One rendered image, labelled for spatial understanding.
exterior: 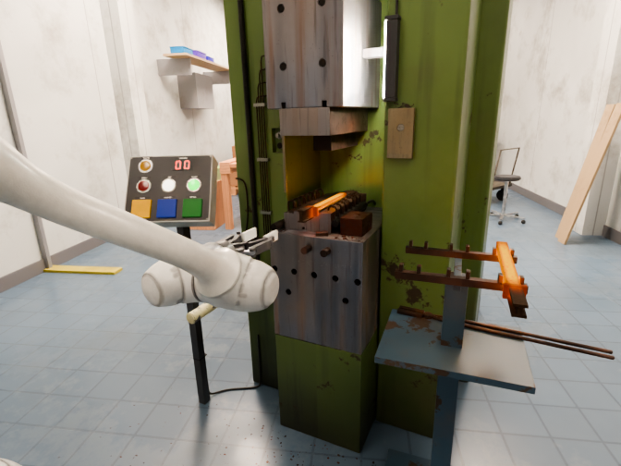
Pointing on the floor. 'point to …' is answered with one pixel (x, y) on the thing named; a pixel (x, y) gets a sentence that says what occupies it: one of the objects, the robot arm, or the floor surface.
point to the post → (197, 343)
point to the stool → (505, 198)
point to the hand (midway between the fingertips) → (261, 236)
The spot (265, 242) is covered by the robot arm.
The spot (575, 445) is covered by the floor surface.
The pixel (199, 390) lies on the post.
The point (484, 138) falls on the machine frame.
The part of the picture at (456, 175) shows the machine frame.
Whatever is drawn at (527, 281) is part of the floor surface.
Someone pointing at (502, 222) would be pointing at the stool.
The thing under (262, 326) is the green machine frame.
